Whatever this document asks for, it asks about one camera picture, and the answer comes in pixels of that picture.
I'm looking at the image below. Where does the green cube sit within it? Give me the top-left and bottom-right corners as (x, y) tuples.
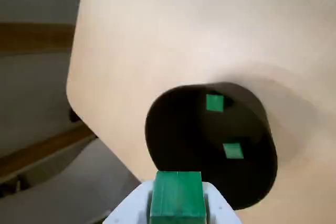
(149, 170), (207, 224)
(222, 142), (244, 159)
(205, 94), (225, 112)

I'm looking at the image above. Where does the black cylindrical pot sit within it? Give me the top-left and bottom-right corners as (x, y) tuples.
(144, 81), (278, 211)

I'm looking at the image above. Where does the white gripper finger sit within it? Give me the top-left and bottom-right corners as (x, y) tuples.
(201, 182), (242, 224)
(103, 180), (158, 224)

